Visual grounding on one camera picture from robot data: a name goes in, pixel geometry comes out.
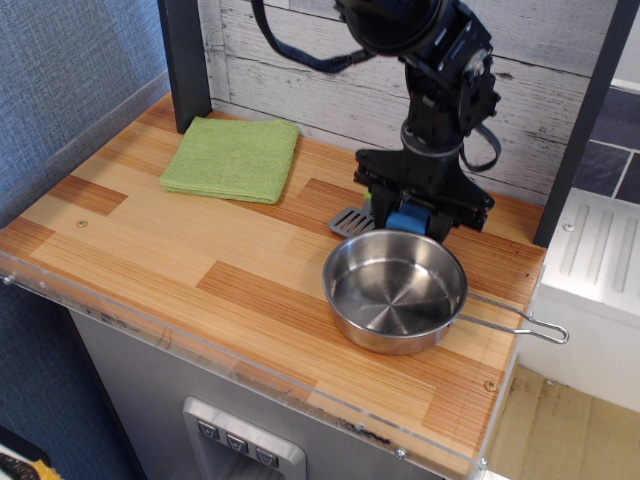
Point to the yellow black object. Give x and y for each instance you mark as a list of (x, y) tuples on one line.
[(15, 465)]

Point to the dark right post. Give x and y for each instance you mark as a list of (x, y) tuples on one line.
[(609, 56)]

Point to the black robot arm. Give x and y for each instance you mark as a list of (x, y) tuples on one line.
[(447, 54)]

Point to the clear acrylic edge guard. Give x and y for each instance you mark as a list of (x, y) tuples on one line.
[(273, 333)]

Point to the silver button panel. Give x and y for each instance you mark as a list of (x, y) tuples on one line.
[(227, 447)]

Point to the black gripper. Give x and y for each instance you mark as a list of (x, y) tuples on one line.
[(436, 183)]

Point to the green folded cloth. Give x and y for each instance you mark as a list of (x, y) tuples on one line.
[(238, 160)]

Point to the dark left post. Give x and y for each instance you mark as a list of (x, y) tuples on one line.
[(185, 58)]

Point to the steel pot with wire handle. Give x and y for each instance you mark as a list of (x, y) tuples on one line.
[(398, 293)]

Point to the blue block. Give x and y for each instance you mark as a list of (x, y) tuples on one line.
[(409, 217)]

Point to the dark post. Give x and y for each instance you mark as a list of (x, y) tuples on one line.
[(609, 56), (185, 58)]

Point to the white ridged appliance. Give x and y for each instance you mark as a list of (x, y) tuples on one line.
[(590, 285)]

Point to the grey spatula green handle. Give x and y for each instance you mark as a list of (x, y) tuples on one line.
[(353, 221)]

